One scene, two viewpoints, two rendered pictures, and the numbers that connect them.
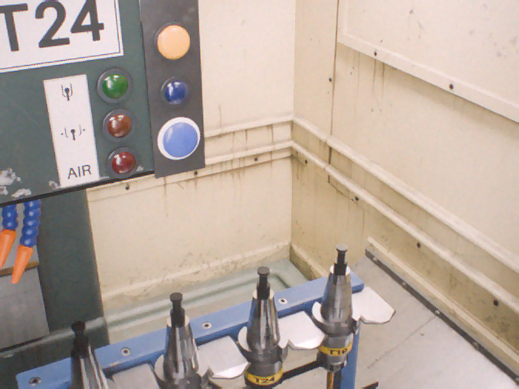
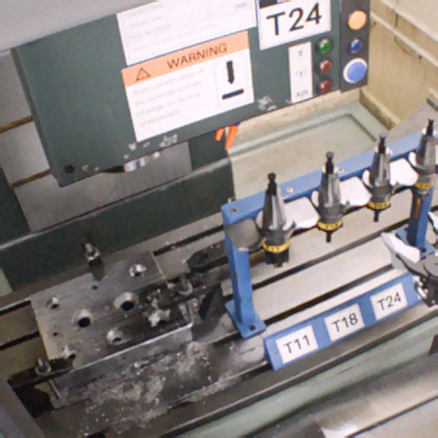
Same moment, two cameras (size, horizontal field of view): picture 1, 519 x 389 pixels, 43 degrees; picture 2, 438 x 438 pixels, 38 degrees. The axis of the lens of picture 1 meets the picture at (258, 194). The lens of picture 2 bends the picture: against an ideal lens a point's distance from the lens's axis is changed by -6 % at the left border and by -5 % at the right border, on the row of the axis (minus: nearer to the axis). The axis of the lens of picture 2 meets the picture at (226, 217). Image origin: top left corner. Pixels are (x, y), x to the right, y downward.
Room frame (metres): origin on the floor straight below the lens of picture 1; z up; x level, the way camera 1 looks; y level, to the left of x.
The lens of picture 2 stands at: (-0.26, 0.15, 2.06)
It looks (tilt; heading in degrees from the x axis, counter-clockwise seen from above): 45 degrees down; 9
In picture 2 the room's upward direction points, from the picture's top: 8 degrees counter-clockwise
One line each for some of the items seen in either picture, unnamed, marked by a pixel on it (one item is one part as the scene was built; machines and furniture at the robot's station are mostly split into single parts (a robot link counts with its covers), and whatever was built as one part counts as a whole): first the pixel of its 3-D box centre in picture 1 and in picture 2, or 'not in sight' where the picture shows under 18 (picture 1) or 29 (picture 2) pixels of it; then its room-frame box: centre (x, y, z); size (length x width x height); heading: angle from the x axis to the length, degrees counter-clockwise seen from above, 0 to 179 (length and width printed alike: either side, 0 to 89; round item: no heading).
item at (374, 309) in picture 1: (370, 307); not in sight; (0.73, -0.15, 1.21); 0.07 x 0.05 x 0.01; 27
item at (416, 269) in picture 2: not in sight; (419, 263); (0.48, -0.06, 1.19); 0.09 x 0.05 x 0.02; 52
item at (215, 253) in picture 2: not in sight; (241, 247); (0.75, 0.28, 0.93); 0.26 x 0.05 x 0.06; 122
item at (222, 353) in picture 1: (223, 359); (354, 192); (0.63, 0.04, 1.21); 0.07 x 0.05 x 0.01; 27
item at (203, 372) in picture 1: (181, 373); (328, 202); (0.60, 0.09, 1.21); 0.06 x 0.06 x 0.03
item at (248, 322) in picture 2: not in sight; (240, 274); (0.58, 0.26, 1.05); 0.10 x 0.05 x 0.30; 27
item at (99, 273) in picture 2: not in sight; (94, 262); (0.67, 0.60, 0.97); 0.13 x 0.03 x 0.15; 27
